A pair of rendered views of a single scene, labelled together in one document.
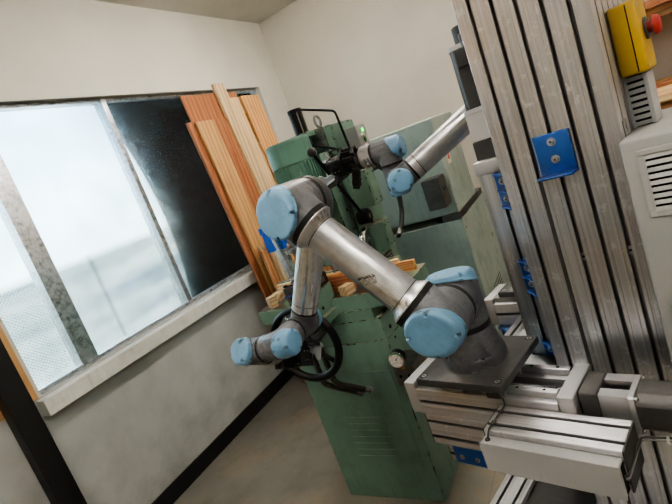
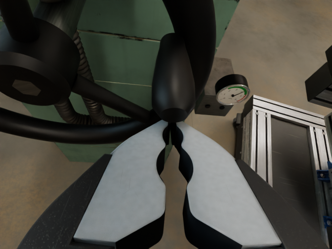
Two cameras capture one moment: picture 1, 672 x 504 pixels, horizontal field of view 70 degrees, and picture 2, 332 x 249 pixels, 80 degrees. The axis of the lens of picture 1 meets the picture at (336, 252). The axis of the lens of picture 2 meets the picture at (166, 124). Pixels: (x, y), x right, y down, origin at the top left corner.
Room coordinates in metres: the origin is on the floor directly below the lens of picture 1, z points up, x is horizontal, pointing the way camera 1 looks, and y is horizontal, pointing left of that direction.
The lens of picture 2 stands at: (1.45, 0.21, 0.94)
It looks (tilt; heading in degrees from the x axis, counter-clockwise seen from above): 60 degrees down; 313
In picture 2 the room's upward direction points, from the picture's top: 17 degrees clockwise
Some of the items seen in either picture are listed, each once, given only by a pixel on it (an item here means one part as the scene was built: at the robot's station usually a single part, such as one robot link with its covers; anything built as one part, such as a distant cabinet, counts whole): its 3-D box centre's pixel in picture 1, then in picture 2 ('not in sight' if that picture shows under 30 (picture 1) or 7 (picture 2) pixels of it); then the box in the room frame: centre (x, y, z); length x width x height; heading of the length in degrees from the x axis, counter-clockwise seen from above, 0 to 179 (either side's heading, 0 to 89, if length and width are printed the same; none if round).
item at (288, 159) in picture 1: (300, 179); not in sight; (1.89, 0.03, 1.35); 0.18 x 0.18 x 0.31
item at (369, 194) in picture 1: (365, 187); not in sight; (1.99, -0.21, 1.22); 0.09 x 0.08 x 0.15; 148
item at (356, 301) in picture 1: (325, 303); not in sight; (1.81, 0.11, 0.87); 0.61 x 0.30 x 0.06; 58
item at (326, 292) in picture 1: (310, 301); not in sight; (1.74, 0.15, 0.91); 0.15 x 0.14 x 0.09; 58
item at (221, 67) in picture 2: (411, 367); (213, 87); (1.63, -0.11, 0.58); 0.12 x 0.08 x 0.08; 148
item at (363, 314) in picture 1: (339, 308); not in sight; (1.84, 0.07, 0.82); 0.40 x 0.21 x 0.04; 58
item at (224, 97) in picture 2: (398, 359); (229, 91); (1.57, -0.07, 0.65); 0.06 x 0.04 x 0.08; 58
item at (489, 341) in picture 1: (470, 338); not in sight; (1.07, -0.23, 0.87); 0.15 x 0.15 x 0.10
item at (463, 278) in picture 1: (455, 296); not in sight; (1.07, -0.23, 0.98); 0.13 x 0.12 x 0.14; 147
